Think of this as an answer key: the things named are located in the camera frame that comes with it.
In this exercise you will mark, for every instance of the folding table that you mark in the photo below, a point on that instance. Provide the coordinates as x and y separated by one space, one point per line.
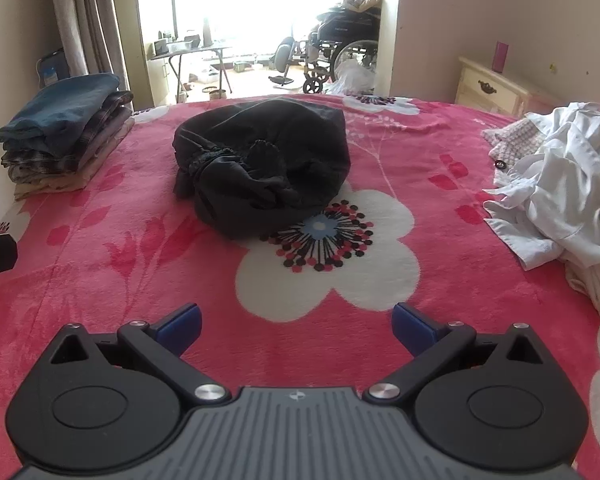
190 52

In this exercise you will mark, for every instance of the pink checked garment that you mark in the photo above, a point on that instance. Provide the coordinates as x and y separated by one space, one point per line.
510 142

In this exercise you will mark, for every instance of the white plastic bag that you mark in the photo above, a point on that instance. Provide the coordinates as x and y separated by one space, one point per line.
352 77

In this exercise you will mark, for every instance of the metal pot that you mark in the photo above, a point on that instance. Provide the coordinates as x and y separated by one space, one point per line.
214 93

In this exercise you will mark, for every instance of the cream nightstand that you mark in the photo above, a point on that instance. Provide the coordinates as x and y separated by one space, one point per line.
495 87

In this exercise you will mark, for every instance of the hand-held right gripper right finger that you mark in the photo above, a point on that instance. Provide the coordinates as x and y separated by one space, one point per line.
412 327

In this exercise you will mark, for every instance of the folded beige garment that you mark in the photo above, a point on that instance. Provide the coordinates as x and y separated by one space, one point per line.
65 185

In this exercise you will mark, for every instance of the crumpled white shirt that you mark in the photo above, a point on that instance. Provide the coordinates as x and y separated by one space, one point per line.
565 200

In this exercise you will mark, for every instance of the black wheelchair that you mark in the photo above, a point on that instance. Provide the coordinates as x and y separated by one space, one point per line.
345 35

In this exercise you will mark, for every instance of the grey curtain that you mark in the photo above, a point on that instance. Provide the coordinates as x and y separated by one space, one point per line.
87 20

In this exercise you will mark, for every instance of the pink cup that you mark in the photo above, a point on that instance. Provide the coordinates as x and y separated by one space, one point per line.
500 57

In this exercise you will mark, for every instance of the black pants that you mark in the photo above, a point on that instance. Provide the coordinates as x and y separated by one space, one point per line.
280 160

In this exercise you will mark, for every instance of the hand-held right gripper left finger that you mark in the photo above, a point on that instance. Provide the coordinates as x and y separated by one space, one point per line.
180 327

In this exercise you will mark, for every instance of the pink floral blanket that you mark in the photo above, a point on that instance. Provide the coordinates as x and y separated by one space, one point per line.
430 270

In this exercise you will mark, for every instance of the folded plaid shirt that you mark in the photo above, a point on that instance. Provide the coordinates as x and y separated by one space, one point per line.
85 145

